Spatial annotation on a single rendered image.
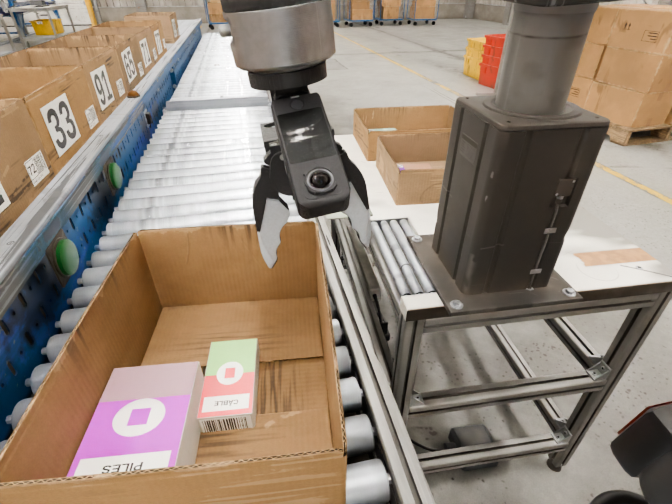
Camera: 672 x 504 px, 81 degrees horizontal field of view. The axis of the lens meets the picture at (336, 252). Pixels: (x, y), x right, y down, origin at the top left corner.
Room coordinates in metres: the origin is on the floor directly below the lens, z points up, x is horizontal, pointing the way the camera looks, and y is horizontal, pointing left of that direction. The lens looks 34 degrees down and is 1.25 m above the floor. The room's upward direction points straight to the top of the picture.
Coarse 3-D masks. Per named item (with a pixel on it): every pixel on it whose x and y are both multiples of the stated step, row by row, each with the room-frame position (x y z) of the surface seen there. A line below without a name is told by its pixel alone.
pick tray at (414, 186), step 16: (384, 144) 1.22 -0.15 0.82; (400, 144) 1.23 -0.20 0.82; (416, 144) 1.23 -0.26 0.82; (432, 144) 1.24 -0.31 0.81; (384, 160) 1.10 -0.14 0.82; (400, 160) 1.23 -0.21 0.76; (416, 160) 1.23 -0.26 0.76; (432, 160) 1.24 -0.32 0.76; (384, 176) 1.09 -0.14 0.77; (400, 176) 0.94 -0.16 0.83; (416, 176) 0.95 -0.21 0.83; (432, 176) 0.95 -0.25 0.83; (400, 192) 0.94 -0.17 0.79; (416, 192) 0.95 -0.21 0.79; (432, 192) 0.95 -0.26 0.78
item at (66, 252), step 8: (64, 240) 0.63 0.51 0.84; (56, 248) 0.60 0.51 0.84; (64, 248) 0.61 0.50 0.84; (72, 248) 0.63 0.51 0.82; (56, 256) 0.59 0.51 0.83; (64, 256) 0.60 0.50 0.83; (72, 256) 0.62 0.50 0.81; (64, 264) 0.59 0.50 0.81; (72, 264) 0.61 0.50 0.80; (64, 272) 0.59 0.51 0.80; (72, 272) 0.60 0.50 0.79
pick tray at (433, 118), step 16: (368, 112) 1.54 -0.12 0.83; (384, 112) 1.55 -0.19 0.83; (400, 112) 1.56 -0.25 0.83; (416, 112) 1.56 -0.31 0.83; (432, 112) 1.57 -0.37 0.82; (448, 112) 1.58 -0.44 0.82; (368, 128) 1.54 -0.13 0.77; (400, 128) 1.56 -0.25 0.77; (416, 128) 1.56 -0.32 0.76; (432, 128) 1.57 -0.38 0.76; (448, 128) 1.29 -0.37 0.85; (368, 144) 1.26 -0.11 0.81; (368, 160) 1.26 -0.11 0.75
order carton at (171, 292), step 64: (128, 256) 0.49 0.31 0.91; (192, 256) 0.54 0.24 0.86; (256, 256) 0.55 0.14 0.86; (320, 256) 0.47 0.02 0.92; (128, 320) 0.42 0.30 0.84; (192, 320) 0.50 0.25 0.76; (256, 320) 0.50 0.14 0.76; (320, 320) 0.49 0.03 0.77; (64, 384) 0.27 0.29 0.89; (320, 384) 0.37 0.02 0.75; (64, 448) 0.22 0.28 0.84; (256, 448) 0.27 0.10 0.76; (320, 448) 0.27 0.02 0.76
